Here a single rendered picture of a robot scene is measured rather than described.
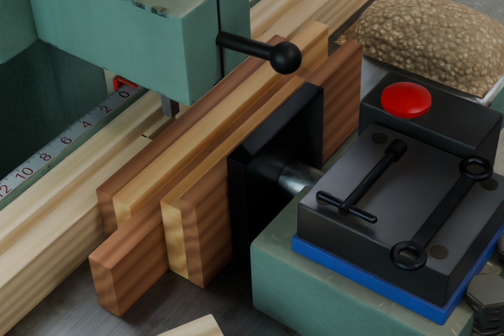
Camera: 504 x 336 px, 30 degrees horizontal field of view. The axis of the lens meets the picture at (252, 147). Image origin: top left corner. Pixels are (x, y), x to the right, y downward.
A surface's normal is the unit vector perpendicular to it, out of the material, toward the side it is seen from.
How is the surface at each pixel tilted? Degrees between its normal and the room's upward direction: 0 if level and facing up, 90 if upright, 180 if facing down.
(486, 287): 5
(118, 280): 90
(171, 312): 0
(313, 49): 90
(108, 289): 90
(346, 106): 90
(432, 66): 69
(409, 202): 0
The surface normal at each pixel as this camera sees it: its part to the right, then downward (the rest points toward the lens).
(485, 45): 0.40, -0.44
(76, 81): 0.81, 0.37
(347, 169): -0.04, -0.74
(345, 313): -0.58, 0.56
